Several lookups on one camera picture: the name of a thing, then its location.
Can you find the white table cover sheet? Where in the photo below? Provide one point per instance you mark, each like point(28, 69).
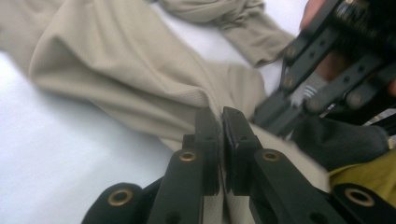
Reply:
point(37, 149)

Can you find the beige garment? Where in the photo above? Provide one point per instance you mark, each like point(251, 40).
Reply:
point(124, 77)

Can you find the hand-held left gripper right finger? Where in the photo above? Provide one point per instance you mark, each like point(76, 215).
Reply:
point(267, 186)

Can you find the dark grey cloth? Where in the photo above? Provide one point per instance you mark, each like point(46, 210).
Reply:
point(336, 143)

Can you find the yellow cloth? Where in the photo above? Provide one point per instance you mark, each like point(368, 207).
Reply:
point(373, 174)

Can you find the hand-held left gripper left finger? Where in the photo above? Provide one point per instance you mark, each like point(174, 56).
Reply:
point(186, 186)

